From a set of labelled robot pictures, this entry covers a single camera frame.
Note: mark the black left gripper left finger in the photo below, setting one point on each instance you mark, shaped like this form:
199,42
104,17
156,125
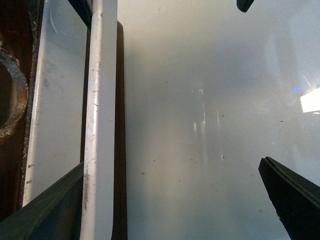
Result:
53,215

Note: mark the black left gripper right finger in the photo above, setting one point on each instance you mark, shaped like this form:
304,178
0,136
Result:
296,200

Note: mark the brown wooden drawer front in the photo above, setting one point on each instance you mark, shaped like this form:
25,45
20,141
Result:
20,29

